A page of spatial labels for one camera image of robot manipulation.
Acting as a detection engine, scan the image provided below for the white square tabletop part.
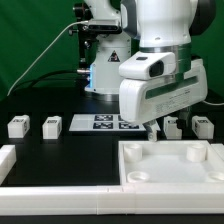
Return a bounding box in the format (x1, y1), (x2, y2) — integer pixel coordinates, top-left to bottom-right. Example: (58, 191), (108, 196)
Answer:
(118, 140), (224, 185)

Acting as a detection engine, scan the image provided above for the white marker base plate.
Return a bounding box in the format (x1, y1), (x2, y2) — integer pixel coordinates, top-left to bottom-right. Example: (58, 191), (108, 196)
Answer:
(68, 113), (161, 132)

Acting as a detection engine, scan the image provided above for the white obstacle left wall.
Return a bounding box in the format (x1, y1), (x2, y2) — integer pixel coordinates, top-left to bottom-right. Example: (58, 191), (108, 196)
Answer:
(0, 145), (16, 185)

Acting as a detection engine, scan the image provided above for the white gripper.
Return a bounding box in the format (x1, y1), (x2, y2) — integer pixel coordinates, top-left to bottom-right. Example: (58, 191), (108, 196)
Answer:
(119, 59), (208, 142)

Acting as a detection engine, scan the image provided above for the white cable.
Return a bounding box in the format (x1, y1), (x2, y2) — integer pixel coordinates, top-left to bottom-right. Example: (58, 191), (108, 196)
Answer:
(7, 20), (88, 96)

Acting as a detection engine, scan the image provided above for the white obstacle wall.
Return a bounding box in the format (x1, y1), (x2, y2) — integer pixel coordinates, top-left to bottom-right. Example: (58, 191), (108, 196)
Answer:
(0, 183), (224, 216)
(0, 145), (16, 185)

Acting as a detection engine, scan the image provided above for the black cable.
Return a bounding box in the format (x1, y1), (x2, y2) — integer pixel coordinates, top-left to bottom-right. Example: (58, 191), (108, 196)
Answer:
(19, 69), (91, 90)

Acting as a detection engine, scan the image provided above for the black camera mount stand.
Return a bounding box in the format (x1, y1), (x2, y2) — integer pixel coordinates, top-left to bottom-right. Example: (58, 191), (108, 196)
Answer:
(69, 3), (91, 69)

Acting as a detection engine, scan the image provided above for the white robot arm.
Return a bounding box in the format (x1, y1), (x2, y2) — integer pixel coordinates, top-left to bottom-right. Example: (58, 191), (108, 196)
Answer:
(84, 0), (215, 141)

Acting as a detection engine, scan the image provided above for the white obstacle front wall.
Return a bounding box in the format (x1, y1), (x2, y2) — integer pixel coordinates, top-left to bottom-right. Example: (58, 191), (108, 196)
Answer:
(0, 183), (224, 216)

